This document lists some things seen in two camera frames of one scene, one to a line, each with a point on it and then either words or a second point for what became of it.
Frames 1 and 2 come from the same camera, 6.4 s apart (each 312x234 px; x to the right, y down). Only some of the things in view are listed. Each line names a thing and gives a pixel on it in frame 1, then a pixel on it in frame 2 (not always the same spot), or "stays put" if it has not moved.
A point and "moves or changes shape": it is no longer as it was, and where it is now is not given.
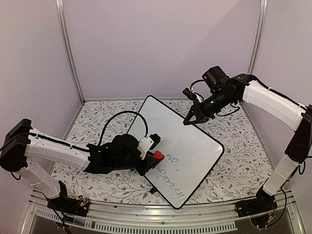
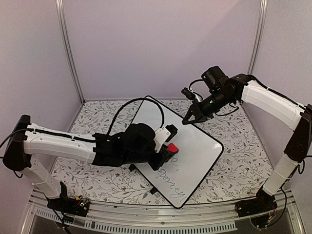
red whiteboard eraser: x=158 y=155 moves or changes shape
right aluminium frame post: x=258 y=36 stays put
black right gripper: x=199 y=114 stays put
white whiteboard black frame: x=190 y=154 stays put
